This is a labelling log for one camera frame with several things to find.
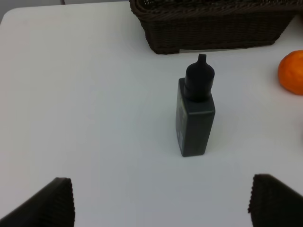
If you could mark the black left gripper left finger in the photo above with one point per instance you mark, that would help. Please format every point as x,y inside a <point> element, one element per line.
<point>52,206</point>

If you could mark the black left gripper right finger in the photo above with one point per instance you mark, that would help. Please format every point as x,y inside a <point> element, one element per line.
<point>274,204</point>

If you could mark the orange mandarin fruit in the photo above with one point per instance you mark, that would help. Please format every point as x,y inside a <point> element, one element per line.
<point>290,72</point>

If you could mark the dark green pump bottle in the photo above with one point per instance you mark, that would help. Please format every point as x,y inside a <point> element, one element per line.
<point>195,108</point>

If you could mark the dark brown wicker basket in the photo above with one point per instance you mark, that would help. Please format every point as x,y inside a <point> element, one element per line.
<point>174,25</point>

